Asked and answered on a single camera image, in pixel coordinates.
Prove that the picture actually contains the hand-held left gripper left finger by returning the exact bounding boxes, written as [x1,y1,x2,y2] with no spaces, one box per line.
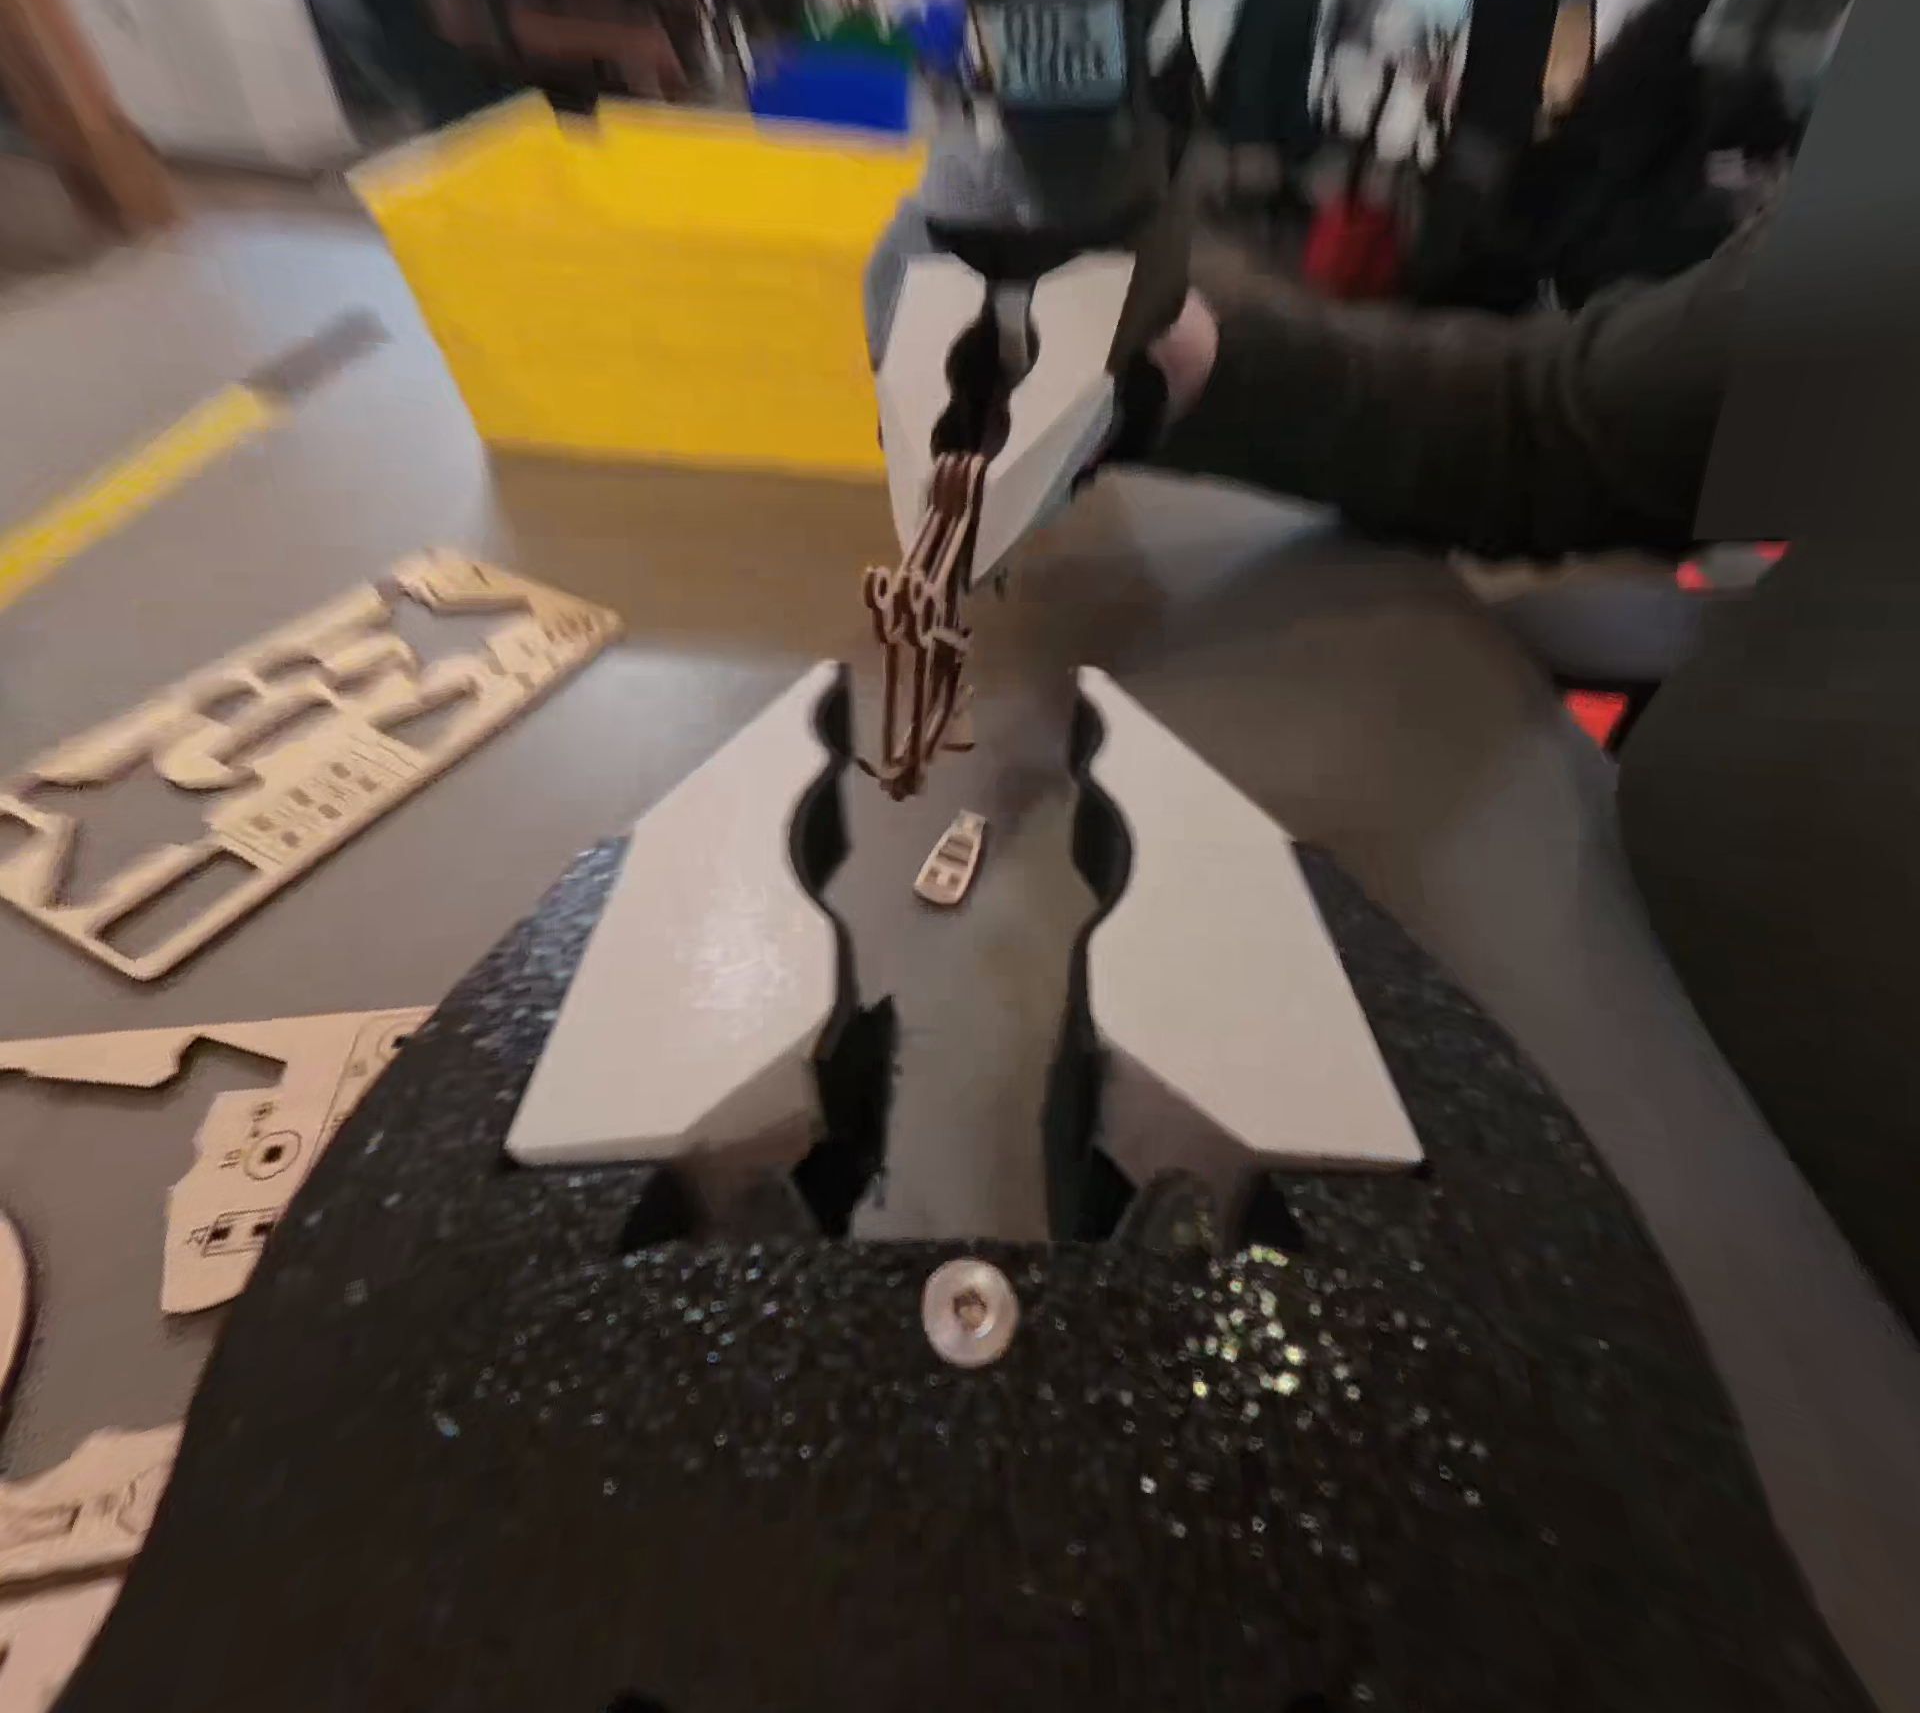
[505,661,860,1220]

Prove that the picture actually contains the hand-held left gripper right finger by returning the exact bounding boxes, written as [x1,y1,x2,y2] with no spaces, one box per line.
[1073,667,1428,1243]

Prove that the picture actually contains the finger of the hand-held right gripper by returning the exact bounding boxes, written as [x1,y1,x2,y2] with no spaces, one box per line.
[967,251,1143,591]
[871,251,1000,561]

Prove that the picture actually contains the wooden model assembly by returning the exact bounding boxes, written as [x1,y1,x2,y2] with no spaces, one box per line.
[860,451,997,802]

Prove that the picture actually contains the small wooden model part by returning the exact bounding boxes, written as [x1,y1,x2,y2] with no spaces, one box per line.
[913,809,994,909]

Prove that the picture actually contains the person's right hand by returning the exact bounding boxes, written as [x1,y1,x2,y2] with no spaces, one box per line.
[1143,289,1224,424]

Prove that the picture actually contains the yellow plastic bin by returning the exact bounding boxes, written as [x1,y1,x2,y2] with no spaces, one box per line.
[347,88,931,485]

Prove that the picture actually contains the blue plastic bin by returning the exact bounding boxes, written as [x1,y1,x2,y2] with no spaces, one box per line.
[747,19,970,134]

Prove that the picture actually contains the wooden part sheet large cutouts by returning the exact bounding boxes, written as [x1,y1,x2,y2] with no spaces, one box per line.
[0,1004,440,1319]

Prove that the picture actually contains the small wooden part sheet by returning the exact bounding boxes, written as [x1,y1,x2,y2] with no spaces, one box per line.
[0,547,626,983]

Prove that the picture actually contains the yellow tape strip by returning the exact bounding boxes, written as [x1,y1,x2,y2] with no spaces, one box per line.
[0,307,397,614]

